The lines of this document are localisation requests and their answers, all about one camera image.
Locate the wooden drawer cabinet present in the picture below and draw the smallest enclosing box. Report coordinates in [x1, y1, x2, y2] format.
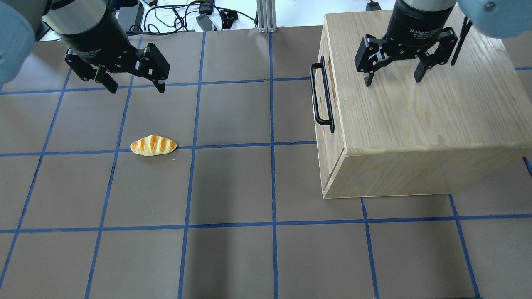
[315, 11, 532, 199]

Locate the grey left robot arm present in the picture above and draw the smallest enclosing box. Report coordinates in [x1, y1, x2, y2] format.
[0, 0, 170, 93]

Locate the grey power adapter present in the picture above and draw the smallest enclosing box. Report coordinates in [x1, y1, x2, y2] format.
[196, 15, 218, 32]

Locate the wooden drawer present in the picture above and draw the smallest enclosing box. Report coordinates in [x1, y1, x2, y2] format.
[314, 27, 344, 195]

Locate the aluminium frame post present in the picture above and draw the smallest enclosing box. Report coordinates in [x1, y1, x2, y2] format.
[256, 0, 278, 33]

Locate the black drawer handle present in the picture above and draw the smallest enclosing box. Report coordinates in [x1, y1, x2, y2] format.
[310, 55, 335, 134]

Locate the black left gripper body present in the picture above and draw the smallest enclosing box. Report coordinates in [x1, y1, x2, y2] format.
[42, 0, 139, 69]

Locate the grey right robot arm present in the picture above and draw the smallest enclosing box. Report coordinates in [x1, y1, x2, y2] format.
[354, 0, 532, 87]

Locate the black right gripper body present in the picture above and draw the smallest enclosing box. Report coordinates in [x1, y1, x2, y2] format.
[384, 0, 456, 49]

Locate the black power adapter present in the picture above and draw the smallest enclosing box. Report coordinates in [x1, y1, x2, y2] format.
[114, 0, 144, 34]

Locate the toy bread loaf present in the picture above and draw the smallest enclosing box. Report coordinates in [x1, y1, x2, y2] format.
[130, 135, 178, 157]

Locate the black cable bundle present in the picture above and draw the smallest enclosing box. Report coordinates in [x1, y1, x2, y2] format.
[143, 0, 258, 36]

